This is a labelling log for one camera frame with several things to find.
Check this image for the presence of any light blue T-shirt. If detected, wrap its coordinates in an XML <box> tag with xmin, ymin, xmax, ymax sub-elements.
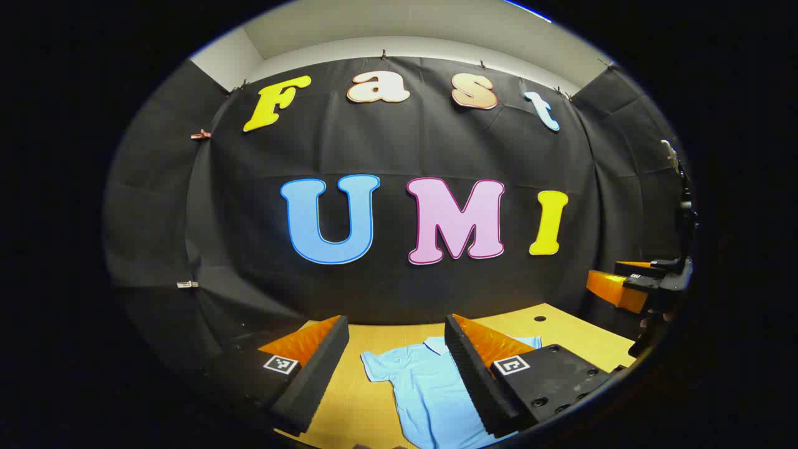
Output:
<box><xmin>360</xmin><ymin>336</ymin><xmax>542</xmax><ymax>449</ymax></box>

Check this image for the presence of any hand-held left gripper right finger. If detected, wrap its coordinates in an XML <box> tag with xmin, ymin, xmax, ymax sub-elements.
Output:
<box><xmin>445</xmin><ymin>314</ymin><xmax>624</xmax><ymax>439</ymax></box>

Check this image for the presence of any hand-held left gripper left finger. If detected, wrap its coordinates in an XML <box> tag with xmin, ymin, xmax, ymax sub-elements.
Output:
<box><xmin>206</xmin><ymin>315</ymin><xmax>350</xmax><ymax>437</ymax></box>

